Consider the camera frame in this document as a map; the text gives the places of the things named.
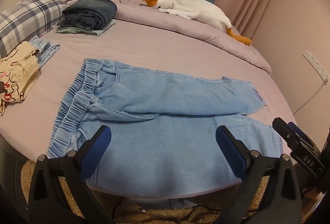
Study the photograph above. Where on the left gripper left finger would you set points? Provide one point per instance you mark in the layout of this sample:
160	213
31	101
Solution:
47	202

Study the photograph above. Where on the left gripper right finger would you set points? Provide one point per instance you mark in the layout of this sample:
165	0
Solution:
281	202

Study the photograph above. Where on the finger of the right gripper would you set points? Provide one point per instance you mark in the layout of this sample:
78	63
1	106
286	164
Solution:
298	131
285	131

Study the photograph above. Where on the light blue denim pants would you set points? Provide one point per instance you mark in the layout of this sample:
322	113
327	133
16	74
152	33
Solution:
163	128

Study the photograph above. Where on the lilac fitted bed sheet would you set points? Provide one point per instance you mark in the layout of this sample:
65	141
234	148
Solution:
28	126

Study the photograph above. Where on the cream printed garment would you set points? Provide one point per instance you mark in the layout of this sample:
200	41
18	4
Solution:
19	72

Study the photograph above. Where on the white goose plush toy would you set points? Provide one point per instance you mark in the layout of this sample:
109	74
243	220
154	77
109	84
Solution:
200	10

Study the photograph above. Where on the small light blue garment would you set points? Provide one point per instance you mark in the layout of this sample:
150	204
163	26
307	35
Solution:
45	49

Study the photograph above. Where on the folded green garment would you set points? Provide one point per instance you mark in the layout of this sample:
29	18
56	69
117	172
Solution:
65	27

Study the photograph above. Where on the plaid pillow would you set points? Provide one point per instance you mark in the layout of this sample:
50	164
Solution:
27	19

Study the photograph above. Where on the folded dark blue jeans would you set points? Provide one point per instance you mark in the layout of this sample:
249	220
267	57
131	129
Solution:
90	14

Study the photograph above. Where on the lilac quilted duvet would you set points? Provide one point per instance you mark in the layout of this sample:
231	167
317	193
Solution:
134	11

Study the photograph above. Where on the white wall power strip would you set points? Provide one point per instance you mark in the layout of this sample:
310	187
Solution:
321	71

